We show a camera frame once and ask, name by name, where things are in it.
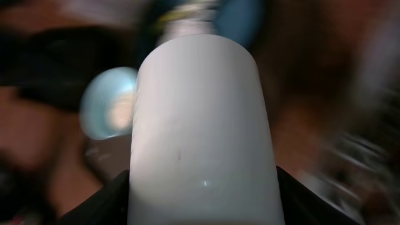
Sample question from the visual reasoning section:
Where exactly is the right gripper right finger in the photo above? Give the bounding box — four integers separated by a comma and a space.
276, 166, 358, 225

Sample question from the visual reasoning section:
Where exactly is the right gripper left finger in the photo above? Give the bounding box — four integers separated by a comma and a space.
57, 170, 129, 225

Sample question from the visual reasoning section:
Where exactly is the light blue bowl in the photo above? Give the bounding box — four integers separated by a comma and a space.
80, 67, 138, 140

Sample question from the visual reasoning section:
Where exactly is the white cup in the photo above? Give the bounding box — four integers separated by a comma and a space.
127, 34, 284, 224

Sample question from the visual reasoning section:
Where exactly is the dark blue plate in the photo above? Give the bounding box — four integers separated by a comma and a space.
213, 0, 266, 49

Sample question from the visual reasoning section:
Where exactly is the grey dishwasher rack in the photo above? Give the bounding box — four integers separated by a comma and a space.
302, 15, 399, 224

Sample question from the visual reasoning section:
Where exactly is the brown serving tray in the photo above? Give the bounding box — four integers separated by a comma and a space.
83, 135, 131, 184

